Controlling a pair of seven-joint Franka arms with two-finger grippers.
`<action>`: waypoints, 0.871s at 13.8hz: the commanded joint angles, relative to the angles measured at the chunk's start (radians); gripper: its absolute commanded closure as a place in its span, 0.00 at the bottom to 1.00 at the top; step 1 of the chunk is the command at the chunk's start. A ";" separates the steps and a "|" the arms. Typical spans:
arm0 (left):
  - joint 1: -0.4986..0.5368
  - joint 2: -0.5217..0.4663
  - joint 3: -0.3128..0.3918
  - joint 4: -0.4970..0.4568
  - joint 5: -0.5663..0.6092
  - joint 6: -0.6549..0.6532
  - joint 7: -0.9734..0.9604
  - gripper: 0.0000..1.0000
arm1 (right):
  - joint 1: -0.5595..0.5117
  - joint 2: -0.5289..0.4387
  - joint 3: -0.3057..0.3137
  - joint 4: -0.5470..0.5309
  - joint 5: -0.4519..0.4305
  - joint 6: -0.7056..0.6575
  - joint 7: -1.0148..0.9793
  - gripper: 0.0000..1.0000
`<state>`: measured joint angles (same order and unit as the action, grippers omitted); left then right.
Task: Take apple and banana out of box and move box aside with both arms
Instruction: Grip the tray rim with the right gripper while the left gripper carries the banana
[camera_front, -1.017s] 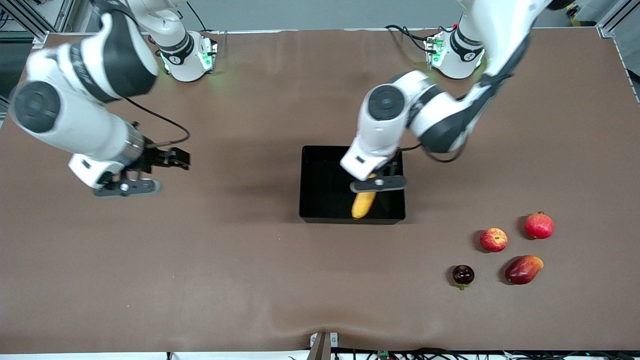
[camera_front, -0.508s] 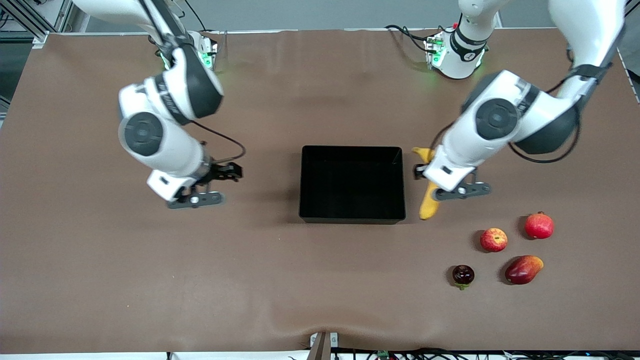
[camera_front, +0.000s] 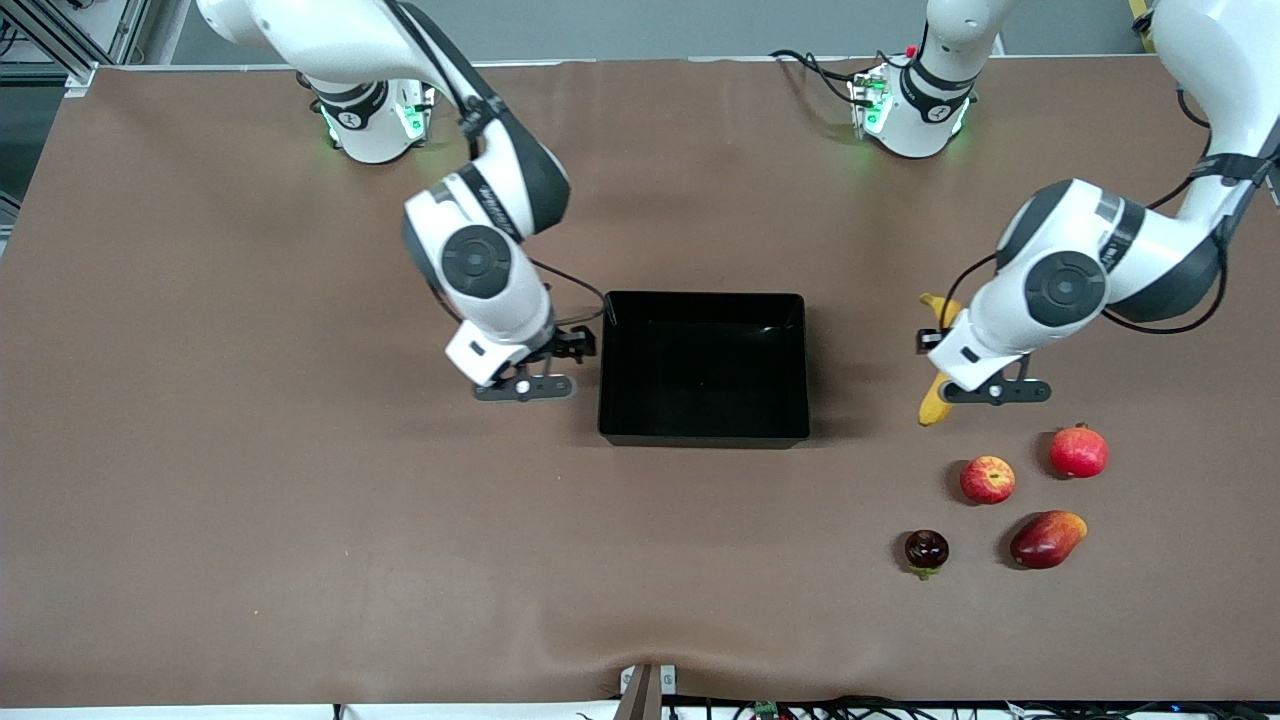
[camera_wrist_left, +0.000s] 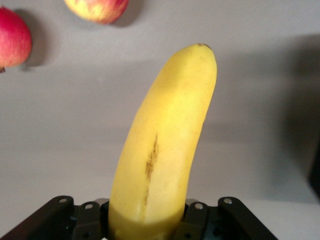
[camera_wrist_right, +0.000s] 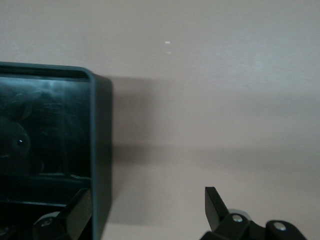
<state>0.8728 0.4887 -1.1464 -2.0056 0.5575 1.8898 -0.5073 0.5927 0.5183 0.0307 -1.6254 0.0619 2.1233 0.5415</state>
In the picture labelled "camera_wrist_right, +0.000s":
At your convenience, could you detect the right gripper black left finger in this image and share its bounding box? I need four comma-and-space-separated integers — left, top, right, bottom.
0, 187, 93, 240

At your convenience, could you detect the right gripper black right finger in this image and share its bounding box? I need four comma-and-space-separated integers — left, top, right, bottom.
199, 186, 307, 240

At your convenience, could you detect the black plastic box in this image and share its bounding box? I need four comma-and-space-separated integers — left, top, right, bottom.
0, 61, 114, 240

